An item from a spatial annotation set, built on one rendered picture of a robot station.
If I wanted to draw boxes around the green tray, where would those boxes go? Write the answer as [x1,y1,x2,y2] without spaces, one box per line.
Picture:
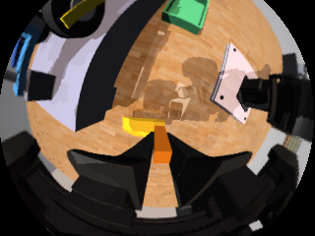
[161,0,209,35]
[169,0,205,25]

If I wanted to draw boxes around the yellow wheel chock with orange handle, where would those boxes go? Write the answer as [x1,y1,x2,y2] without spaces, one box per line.
[122,117,172,164]

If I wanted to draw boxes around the small blue wheeled trolley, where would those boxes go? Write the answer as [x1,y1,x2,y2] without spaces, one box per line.
[13,0,106,97]

